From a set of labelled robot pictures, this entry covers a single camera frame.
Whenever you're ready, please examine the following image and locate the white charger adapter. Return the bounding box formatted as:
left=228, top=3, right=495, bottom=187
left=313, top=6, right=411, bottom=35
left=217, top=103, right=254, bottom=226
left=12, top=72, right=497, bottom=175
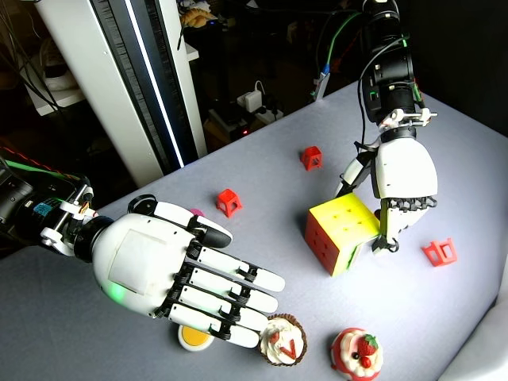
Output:
left=237, top=80, right=267, bottom=114

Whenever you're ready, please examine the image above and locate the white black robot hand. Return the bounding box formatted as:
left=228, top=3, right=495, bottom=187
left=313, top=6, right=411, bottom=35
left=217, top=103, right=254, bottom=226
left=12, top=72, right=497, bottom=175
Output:
left=333, top=137, right=440, bottom=256
left=90, top=193, right=287, bottom=349

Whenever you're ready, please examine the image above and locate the toy strawberry cake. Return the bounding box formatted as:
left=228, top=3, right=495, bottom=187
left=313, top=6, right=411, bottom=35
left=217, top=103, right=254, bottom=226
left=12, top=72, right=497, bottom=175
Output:
left=329, top=327, right=385, bottom=378

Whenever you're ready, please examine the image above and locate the red toy stool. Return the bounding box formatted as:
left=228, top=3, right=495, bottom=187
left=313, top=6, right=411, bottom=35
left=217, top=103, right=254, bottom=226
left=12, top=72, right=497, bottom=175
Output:
left=216, top=188, right=244, bottom=218
left=299, top=145, right=325, bottom=171
left=421, top=237, right=458, bottom=267

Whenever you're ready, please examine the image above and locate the white robot body column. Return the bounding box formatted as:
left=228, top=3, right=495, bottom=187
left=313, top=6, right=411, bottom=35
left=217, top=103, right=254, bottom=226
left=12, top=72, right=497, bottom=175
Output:
left=33, top=0, right=208, bottom=187

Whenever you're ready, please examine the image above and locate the green cable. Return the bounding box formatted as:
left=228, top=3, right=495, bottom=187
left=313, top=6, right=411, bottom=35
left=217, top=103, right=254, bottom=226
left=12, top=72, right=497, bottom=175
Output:
left=311, top=11, right=362, bottom=100

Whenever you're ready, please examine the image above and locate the white power strip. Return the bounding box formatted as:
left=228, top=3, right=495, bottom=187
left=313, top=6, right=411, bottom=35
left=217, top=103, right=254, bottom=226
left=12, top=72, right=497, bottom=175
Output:
left=253, top=106, right=285, bottom=124

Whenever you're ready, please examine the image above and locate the stickerless Rubik's cube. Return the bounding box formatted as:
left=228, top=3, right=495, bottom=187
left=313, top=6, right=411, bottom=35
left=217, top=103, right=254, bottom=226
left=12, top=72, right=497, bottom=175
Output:
left=304, top=193, right=382, bottom=278

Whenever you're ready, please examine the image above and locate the white disc with yellow centre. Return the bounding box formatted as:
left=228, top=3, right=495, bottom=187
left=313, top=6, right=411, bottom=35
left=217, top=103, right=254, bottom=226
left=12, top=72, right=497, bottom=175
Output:
left=177, top=324, right=214, bottom=352

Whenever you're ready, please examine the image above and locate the white shelf board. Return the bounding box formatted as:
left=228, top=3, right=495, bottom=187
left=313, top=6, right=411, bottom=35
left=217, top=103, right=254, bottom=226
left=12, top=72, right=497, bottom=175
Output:
left=23, top=83, right=87, bottom=117

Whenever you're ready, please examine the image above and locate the grey tablecloth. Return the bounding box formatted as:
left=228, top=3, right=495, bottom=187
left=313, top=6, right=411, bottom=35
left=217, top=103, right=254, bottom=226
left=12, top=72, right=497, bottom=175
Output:
left=0, top=77, right=508, bottom=381

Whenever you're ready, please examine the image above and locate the toy cream cupcake brown cup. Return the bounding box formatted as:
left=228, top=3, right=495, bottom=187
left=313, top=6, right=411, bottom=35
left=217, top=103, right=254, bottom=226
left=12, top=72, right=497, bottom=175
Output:
left=258, top=313, right=309, bottom=367

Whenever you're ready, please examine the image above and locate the white backdrop sheet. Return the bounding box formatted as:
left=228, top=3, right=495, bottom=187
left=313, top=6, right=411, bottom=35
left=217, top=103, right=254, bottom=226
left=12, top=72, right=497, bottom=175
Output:
left=438, top=301, right=508, bottom=381

